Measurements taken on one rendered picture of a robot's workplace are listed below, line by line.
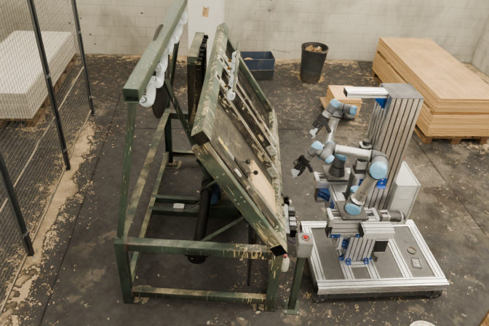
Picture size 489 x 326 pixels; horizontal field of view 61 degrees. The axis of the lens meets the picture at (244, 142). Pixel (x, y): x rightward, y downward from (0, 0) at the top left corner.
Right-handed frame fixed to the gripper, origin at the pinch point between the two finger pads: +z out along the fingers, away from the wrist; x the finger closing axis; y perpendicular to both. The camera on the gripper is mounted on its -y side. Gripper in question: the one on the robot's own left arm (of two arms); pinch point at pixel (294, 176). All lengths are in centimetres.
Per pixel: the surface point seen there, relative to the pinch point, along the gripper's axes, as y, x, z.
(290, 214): -34, -19, 49
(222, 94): 70, -60, -8
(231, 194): 46, 25, 21
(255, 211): 23.4, 27.2, 25.6
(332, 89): -159, -346, 21
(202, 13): 74, -413, 39
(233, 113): 53, -59, 3
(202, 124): 91, 16, -16
